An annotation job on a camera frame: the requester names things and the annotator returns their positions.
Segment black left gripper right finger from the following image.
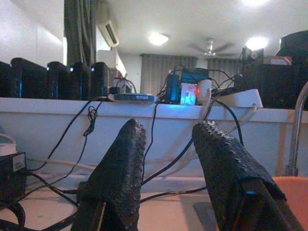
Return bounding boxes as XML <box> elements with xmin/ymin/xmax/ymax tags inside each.
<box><xmin>192</xmin><ymin>120</ymin><xmax>305</xmax><ymax>231</ymax></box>

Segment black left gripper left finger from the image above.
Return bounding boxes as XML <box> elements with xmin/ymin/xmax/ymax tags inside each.
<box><xmin>71</xmin><ymin>117</ymin><xmax>147</xmax><ymax>231</ymax></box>

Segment orange plate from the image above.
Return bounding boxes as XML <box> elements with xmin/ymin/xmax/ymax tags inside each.
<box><xmin>273</xmin><ymin>176</ymin><xmax>308</xmax><ymax>231</ymax></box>

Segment white power strip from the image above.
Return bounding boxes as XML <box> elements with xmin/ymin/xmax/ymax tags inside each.
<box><xmin>211</xmin><ymin>88</ymin><xmax>264</xmax><ymax>108</ymax></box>

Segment silver flat hard drive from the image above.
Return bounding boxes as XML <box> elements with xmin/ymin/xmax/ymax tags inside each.
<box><xmin>107</xmin><ymin>92</ymin><xmax>159</xmax><ymax>104</ymax></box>

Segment white plug with red light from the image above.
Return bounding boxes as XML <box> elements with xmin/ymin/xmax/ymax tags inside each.
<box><xmin>195</xmin><ymin>79</ymin><xmax>213</xmax><ymax>106</ymax></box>

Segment clear box with blue light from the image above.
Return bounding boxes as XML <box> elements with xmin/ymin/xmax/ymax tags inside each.
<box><xmin>180</xmin><ymin>82</ymin><xmax>197</xmax><ymax>106</ymax></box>

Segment chrome sink faucet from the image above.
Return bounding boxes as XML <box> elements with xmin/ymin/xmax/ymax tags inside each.
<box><xmin>285</xmin><ymin>81</ymin><xmax>308</xmax><ymax>177</ymax></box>

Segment black hub with blue light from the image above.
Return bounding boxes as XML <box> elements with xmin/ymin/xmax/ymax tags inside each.
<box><xmin>166</xmin><ymin>73</ymin><xmax>181</xmax><ymax>104</ymax></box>

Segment black electronic device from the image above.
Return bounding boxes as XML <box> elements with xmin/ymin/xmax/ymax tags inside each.
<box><xmin>242</xmin><ymin>30</ymin><xmax>308</xmax><ymax>109</ymax></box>

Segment grey curtain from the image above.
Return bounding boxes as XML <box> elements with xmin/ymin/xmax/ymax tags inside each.
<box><xmin>206</xmin><ymin>57</ymin><xmax>244</xmax><ymax>80</ymax></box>
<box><xmin>140</xmin><ymin>53</ymin><xmax>198</xmax><ymax>95</ymax></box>

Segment black box with white label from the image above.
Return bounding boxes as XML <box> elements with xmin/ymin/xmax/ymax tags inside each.
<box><xmin>0</xmin><ymin>151</ymin><xmax>27</xmax><ymax>202</ymax></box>

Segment ceiling fan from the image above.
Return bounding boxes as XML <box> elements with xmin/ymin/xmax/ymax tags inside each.
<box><xmin>188</xmin><ymin>38</ymin><xmax>234</xmax><ymax>58</ymax></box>

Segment round ceiling light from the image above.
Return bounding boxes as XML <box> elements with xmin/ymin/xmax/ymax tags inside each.
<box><xmin>148</xmin><ymin>32</ymin><xmax>169</xmax><ymax>47</ymax></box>
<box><xmin>245</xmin><ymin>36</ymin><xmax>269</xmax><ymax>51</ymax></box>
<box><xmin>240</xmin><ymin>0</ymin><xmax>270</xmax><ymax>7</ymax></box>

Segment white air conditioner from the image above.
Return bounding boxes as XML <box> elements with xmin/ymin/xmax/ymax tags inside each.
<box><xmin>97</xmin><ymin>20</ymin><xmax>120</xmax><ymax>48</ymax></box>

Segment dark green curtain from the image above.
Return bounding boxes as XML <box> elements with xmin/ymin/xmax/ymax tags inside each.
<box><xmin>63</xmin><ymin>0</ymin><xmax>97</xmax><ymax>67</ymax></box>

